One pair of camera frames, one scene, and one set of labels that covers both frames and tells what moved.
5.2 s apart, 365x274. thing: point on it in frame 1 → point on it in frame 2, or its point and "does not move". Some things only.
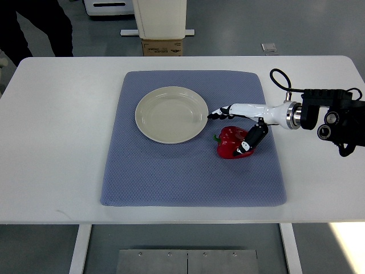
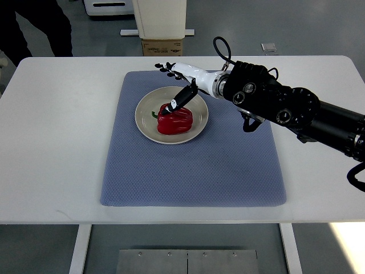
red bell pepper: [230, 138] → [177, 122]
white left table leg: [77, 264] does not move
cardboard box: [163, 47] does not move
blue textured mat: [141, 172] does not move
